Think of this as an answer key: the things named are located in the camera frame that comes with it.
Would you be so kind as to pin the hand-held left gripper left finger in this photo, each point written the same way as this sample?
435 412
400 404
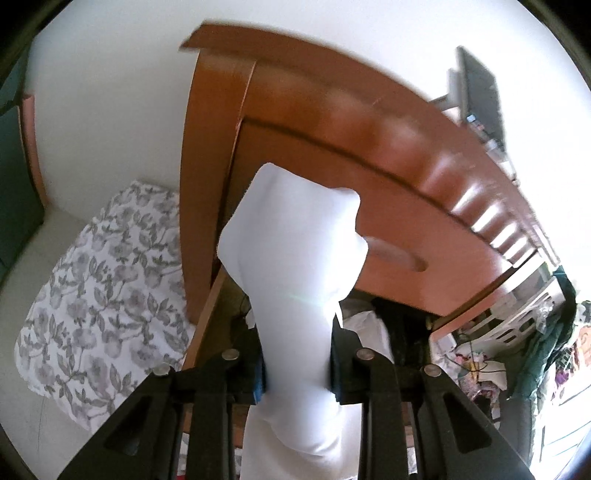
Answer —
258 383

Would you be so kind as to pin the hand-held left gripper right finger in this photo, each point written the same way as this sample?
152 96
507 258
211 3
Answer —
339 371

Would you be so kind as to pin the black underwear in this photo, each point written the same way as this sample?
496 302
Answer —
406 332

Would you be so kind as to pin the wooden drawer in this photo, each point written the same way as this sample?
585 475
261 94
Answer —
210 314
300 184

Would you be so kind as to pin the plain white underwear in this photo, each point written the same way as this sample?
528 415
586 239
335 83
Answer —
286 258

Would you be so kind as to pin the closed wooden drawer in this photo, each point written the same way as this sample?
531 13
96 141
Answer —
300 184

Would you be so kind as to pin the grey floral bedspread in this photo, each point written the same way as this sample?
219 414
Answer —
101 300

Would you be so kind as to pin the teal jacket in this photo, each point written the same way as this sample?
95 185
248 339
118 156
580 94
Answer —
549 341

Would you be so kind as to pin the wooden nightstand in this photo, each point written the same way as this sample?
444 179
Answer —
207 138

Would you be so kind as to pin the dark flat device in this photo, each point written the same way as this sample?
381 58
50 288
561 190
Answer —
482 97

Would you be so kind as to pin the dark green cabinet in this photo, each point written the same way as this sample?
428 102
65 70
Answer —
18 184

